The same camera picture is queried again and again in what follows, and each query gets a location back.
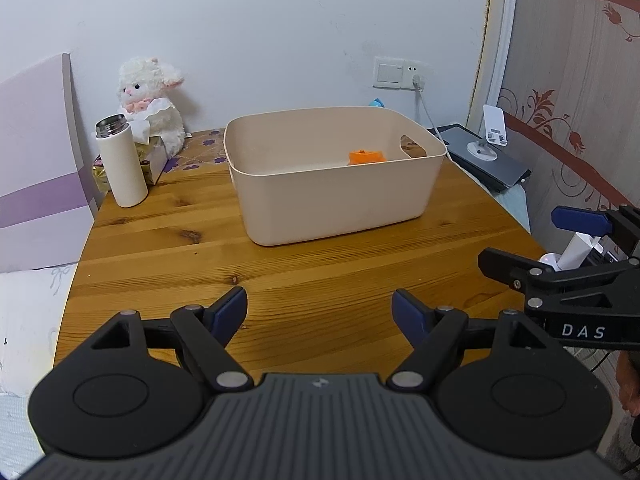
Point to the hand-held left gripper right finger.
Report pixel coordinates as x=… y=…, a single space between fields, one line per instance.
x=407 y=312

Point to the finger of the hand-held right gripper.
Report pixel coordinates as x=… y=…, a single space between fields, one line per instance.
x=500 y=262
x=577 y=219

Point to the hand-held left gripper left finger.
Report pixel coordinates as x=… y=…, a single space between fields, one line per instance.
x=230 y=310

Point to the beige plastic storage bin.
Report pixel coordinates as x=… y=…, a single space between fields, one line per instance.
x=325 y=200

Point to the orange plastic toy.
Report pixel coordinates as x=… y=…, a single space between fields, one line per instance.
x=367 y=157

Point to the white device base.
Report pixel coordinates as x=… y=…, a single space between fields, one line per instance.
x=570 y=255

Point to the grey laptop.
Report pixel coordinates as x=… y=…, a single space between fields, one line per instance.
x=495 y=162

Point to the white phone stand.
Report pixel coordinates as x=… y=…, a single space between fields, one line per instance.
x=492 y=127

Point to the purple flower table mat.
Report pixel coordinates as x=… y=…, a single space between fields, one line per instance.
x=202 y=150

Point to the white thermos bottle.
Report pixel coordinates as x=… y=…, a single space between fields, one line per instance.
x=122 y=170

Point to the gold foil packet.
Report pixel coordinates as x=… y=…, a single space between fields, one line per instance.
x=101 y=175

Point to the white bed cover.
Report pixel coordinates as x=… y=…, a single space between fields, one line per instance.
x=30 y=320

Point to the small blue object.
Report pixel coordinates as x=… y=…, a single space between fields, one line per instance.
x=376 y=103

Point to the white plush lamb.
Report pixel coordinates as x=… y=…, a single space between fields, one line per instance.
x=145 y=82

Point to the white and purple headboard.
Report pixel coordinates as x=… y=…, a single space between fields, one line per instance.
x=35 y=160

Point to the white wall socket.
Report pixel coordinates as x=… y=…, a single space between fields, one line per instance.
x=419 y=72

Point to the white wall switch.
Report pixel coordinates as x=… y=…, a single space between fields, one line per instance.
x=388 y=73

